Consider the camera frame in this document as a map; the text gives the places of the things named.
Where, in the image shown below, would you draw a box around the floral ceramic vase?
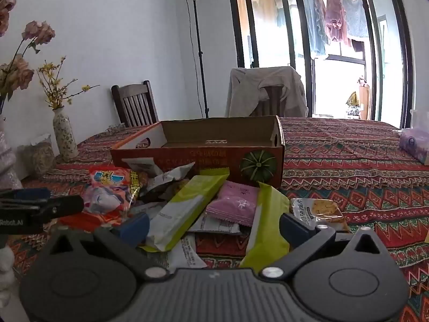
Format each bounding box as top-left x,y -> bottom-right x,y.
53,107 -> 79,162

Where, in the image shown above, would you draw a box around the jacket-covered wooden chair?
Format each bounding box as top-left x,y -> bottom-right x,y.
254,86 -> 285,117

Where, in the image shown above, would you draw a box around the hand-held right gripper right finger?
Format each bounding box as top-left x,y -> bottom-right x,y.
256,212 -> 389,280

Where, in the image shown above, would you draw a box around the glass jar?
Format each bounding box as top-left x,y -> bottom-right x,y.
23,134 -> 57,178

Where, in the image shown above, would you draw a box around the silver snack wrapper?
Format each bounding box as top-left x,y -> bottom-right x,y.
125,160 -> 197,196

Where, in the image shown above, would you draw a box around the yellow flower branches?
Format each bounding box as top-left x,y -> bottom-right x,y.
37,56 -> 100,111

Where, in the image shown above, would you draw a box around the clear cracker packet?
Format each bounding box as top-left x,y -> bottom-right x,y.
290,197 -> 352,235

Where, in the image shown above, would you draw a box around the floor lamp on tripod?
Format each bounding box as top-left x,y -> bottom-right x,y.
182,0 -> 211,119

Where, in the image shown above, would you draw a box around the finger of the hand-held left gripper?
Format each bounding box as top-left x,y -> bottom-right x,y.
0,188 -> 51,206
32,195 -> 85,218

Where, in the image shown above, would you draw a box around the patterned red tablecloth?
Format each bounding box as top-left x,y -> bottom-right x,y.
7,117 -> 429,309

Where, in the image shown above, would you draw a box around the wooden balcony cabinet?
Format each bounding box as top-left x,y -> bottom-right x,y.
357,85 -> 370,120

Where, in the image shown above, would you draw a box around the purple tissue pack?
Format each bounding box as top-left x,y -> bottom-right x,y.
399,109 -> 429,166

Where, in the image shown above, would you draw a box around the white textured vase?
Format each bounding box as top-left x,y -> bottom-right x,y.
0,114 -> 22,190

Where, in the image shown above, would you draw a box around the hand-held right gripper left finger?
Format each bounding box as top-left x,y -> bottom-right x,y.
43,212 -> 171,280

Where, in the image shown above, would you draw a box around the pink flowers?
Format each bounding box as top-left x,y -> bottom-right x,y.
0,0 -> 56,103

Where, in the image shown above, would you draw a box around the blue hanging garment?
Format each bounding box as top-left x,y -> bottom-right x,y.
299,0 -> 328,56

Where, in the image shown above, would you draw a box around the pink snack packet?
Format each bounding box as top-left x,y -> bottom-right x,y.
205,180 -> 261,228

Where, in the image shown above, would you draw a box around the dark wooden chair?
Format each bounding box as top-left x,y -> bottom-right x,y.
111,80 -> 160,128

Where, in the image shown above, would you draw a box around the clear purple snack packet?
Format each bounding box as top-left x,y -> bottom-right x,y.
82,186 -> 133,216

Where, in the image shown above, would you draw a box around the green white bar packet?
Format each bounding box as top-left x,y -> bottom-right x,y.
239,181 -> 290,274
139,169 -> 230,252

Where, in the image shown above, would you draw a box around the white printed wrapper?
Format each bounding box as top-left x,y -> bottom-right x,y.
186,213 -> 242,236
147,233 -> 210,274

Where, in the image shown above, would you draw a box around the beige hanging garment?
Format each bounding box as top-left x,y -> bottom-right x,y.
237,0 -> 256,31
256,0 -> 279,25

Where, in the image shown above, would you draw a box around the person's left forearm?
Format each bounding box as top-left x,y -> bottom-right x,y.
0,238 -> 17,309

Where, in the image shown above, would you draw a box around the black sliding door frame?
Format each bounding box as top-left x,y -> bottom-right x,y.
226,0 -> 416,130

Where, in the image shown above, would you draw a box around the red blue snack packet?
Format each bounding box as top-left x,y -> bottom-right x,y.
89,166 -> 150,208

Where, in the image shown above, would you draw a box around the maroon hanging shirt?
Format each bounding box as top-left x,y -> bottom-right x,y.
322,0 -> 352,46

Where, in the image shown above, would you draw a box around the light blue hanging top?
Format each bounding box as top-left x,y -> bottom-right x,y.
338,0 -> 369,38

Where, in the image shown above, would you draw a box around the orange cardboard box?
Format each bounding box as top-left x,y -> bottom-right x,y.
110,115 -> 285,188

